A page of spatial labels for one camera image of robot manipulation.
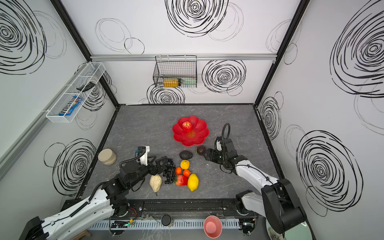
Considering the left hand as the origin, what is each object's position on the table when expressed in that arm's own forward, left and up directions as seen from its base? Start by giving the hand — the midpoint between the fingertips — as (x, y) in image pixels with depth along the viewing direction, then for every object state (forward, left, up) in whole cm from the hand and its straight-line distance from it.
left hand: (163, 158), depth 77 cm
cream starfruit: (-10, +4, -8) cm, 13 cm away
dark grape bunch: (-4, -3, -8) cm, 10 cm away
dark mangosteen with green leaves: (+9, -20, -8) cm, 24 cm away
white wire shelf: (+45, +49, +21) cm, 70 cm away
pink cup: (-27, -26, -13) cm, 40 cm away
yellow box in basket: (+39, -1, +19) cm, 43 cm away
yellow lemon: (-9, -16, -9) cm, 20 cm away
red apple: (+26, -10, -7) cm, 29 cm away
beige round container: (+2, +34, -7) cm, 35 cm away
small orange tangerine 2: (-4, -12, -10) cm, 16 cm away
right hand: (+6, -23, -7) cm, 25 cm away
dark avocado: (+6, -11, -9) cm, 15 cm away
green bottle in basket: (+39, -12, +19) cm, 45 cm away
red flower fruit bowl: (+25, -18, -15) cm, 34 cm away
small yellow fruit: (+1, -11, -9) cm, 14 cm away
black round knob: (-26, -5, -2) cm, 27 cm away
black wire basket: (+54, -2, +17) cm, 57 cm away
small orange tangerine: (-3, -7, -9) cm, 12 cm away
